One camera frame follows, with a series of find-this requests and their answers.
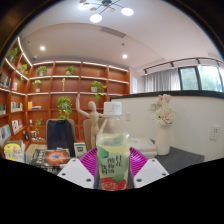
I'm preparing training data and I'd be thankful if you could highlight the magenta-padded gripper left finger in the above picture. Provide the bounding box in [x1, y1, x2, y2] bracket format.
[56, 147, 99, 190]

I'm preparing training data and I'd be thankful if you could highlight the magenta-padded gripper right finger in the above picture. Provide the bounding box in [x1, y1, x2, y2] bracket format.
[129, 146, 170, 190]

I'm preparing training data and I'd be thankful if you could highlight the clear drink bottle white cap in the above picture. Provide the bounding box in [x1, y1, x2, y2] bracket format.
[95, 101, 132, 192]

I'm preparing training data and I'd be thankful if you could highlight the green and white carton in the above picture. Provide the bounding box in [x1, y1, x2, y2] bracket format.
[73, 142, 88, 159]

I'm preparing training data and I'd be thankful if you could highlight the stack of dark books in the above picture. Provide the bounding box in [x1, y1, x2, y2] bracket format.
[30, 148, 72, 174]

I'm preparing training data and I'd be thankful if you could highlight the white vase with flowers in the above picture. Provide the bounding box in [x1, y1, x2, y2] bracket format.
[148, 93, 177, 156]

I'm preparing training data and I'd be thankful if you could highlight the dark office chair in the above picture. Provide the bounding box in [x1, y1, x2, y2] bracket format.
[45, 118, 77, 158]

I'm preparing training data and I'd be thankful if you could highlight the wooden artist mannequin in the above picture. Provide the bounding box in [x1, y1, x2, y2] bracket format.
[75, 93, 105, 151]

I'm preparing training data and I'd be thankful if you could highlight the stack of colourful books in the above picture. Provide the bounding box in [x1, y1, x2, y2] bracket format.
[2, 139, 27, 164]

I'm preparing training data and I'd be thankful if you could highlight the orange wooden shelf unit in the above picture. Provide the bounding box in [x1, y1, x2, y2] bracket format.
[0, 36, 131, 161]

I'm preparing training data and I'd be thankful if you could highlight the grey curtain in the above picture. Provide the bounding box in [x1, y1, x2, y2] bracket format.
[143, 68, 182, 93]

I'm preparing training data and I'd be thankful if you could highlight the window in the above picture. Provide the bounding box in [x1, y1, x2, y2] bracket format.
[178, 64, 224, 93]

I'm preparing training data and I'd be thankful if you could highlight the ceiling air vent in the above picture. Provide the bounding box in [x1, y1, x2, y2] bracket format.
[99, 26, 128, 38]

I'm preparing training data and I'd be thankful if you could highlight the white wall socket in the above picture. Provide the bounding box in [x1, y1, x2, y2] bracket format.
[209, 124, 221, 141]

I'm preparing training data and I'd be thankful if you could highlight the black track light rail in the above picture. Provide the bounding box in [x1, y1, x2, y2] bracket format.
[143, 57, 224, 76]

